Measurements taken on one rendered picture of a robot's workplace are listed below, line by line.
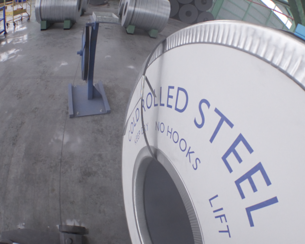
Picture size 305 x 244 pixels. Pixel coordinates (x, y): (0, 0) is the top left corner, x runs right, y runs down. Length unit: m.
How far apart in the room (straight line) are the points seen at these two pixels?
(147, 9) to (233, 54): 4.71
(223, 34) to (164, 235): 0.83
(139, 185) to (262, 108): 0.65
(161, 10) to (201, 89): 4.81
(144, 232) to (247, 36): 0.82
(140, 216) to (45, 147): 1.17
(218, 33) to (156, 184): 0.69
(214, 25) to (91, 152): 1.46
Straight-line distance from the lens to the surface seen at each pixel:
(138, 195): 0.79
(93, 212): 1.35
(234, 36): 0.24
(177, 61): 0.36
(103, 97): 2.04
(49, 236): 1.22
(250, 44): 0.22
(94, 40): 1.67
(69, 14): 4.93
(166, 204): 0.86
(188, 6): 12.33
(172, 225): 0.88
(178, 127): 0.34
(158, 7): 5.04
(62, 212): 1.39
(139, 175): 0.71
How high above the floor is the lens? 1.33
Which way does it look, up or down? 44 degrees down
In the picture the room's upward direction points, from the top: 22 degrees clockwise
